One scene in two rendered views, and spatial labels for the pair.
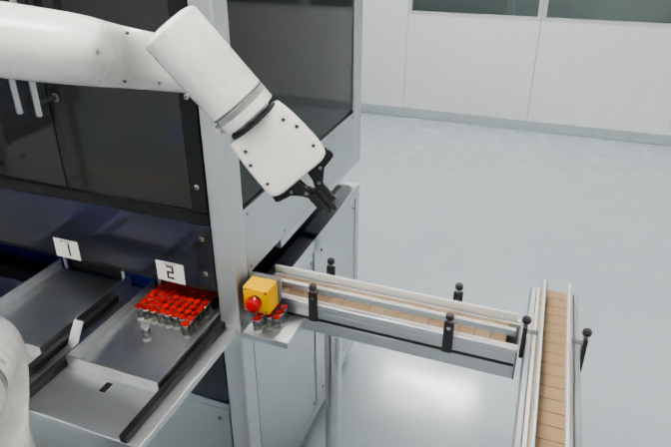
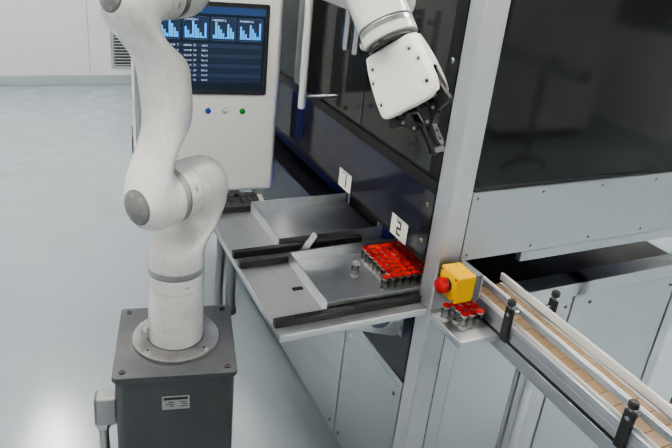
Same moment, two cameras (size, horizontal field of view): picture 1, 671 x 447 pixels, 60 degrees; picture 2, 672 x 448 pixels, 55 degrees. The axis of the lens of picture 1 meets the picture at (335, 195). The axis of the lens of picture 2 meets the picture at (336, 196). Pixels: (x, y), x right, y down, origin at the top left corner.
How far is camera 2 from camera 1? 0.50 m
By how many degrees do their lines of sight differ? 39
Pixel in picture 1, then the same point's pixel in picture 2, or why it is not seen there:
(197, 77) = not seen: outside the picture
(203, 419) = (382, 388)
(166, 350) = (359, 290)
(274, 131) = (398, 56)
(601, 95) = not seen: outside the picture
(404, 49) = not seen: outside the picture
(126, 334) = (343, 265)
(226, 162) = (463, 132)
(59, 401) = (262, 279)
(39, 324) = (296, 228)
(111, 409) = (287, 303)
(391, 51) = not seen: outside the picture
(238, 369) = (418, 350)
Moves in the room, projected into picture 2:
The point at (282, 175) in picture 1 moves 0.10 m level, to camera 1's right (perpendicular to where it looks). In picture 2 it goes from (393, 100) to (450, 118)
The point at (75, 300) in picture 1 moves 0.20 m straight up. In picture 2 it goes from (332, 226) to (339, 167)
